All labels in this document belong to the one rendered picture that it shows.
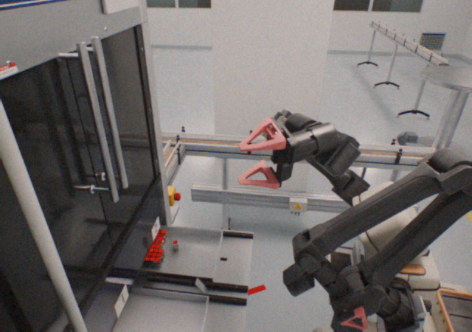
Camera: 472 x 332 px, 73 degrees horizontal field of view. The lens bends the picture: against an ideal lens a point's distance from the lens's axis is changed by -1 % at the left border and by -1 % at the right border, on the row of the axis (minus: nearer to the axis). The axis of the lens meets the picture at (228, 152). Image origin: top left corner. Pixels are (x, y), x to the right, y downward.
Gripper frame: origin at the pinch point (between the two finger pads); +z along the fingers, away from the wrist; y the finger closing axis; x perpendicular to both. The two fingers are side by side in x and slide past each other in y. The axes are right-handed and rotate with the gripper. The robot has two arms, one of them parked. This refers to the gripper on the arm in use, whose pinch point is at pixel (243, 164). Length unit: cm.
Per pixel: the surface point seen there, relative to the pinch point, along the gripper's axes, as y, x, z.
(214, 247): -87, -28, -1
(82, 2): 16, -46, 20
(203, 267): -84, -20, 7
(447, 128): -217, -123, -327
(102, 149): -8.4, -23.6, 25.2
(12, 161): 11.4, -4.9, 34.9
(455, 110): -195, -128, -331
